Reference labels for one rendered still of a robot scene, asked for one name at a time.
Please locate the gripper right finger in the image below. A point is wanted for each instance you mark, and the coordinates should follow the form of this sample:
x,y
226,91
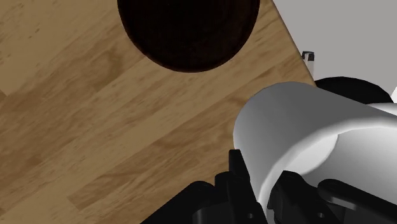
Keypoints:
x,y
297,198

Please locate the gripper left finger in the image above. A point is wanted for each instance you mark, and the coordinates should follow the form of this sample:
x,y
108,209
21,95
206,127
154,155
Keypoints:
x,y
231,189

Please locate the white cylinder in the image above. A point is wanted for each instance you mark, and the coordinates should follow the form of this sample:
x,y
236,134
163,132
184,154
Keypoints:
x,y
294,124

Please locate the black round object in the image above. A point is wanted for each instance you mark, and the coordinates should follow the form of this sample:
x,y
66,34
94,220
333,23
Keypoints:
x,y
350,88

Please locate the dark brown bowl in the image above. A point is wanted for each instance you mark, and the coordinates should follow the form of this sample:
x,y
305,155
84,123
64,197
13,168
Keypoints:
x,y
189,31

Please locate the white post with dark cap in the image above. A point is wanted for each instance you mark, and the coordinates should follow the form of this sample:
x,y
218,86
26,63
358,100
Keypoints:
x,y
308,60

